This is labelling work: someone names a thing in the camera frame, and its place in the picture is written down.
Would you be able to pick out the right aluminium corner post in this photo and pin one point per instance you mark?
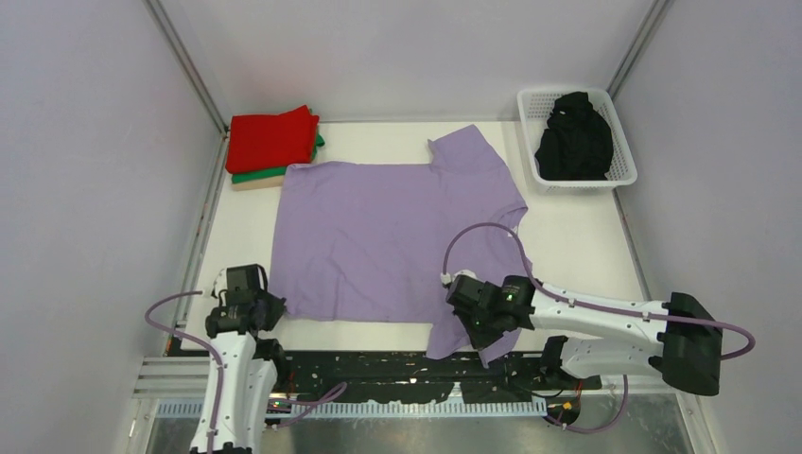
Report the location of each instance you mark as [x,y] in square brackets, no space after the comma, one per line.
[644,35]

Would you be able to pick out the beige folded t-shirt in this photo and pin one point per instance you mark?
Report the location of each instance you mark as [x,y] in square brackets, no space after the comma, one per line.
[271,182]

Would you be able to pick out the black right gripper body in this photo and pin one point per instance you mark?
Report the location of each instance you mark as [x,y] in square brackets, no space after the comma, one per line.
[481,331]

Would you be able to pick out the lavender t-shirt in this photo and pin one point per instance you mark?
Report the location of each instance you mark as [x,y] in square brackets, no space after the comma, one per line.
[369,243]

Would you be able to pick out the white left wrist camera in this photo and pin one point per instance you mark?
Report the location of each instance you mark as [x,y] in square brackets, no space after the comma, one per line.
[219,284]

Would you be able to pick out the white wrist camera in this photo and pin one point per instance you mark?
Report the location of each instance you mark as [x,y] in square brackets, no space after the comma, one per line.
[448,278]
[219,284]

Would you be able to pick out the black t-shirt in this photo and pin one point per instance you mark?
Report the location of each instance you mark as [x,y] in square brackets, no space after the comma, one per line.
[577,144]

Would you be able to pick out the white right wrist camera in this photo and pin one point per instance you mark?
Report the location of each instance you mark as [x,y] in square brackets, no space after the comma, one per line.
[448,278]

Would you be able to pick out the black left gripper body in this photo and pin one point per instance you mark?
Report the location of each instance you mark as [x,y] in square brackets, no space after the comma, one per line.
[271,307]

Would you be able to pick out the red folded t-shirt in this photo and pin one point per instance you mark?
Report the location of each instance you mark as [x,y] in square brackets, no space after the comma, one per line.
[262,141]

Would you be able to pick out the aluminium corner post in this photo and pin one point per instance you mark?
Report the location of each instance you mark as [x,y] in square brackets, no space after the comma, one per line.
[176,45]
[644,35]

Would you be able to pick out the aluminium front rail frame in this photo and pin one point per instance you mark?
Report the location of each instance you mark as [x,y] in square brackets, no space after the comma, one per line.
[187,377]

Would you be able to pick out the left aluminium corner post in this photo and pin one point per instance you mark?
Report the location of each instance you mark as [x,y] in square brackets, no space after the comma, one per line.
[176,45]

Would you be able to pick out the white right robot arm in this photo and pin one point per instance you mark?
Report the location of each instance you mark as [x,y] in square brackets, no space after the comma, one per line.
[676,340]

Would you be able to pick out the white plastic basket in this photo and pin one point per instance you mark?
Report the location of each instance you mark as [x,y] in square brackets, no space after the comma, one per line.
[535,106]

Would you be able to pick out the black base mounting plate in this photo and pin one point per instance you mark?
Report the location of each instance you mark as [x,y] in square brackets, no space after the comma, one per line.
[411,378]

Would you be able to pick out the white slotted cable duct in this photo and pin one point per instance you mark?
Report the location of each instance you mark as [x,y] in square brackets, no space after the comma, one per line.
[452,407]

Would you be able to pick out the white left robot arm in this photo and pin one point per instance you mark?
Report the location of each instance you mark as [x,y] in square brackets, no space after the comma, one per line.
[243,368]

